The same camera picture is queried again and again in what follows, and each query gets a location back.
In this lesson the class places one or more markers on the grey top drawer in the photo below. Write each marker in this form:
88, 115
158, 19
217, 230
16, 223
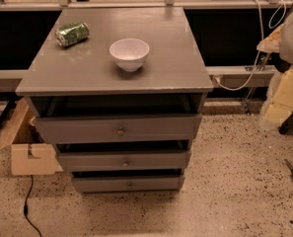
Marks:
118, 129

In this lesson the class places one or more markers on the white bowl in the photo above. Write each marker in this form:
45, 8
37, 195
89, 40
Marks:
129, 54

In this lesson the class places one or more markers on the grey drawer cabinet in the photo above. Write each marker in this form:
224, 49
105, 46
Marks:
122, 108

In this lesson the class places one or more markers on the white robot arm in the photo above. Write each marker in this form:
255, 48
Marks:
286, 42

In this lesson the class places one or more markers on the cardboard box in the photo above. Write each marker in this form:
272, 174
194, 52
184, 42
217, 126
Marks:
29, 155

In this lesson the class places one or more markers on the grey middle drawer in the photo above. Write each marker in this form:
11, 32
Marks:
124, 160

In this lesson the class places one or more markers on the green soda can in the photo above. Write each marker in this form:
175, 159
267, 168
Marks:
72, 33

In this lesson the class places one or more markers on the grey bottom drawer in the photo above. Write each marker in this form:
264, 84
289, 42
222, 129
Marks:
128, 184

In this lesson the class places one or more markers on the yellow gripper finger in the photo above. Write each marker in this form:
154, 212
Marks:
278, 106
271, 43

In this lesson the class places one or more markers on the grey drawer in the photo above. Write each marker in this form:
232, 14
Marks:
118, 129
124, 160
128, 184

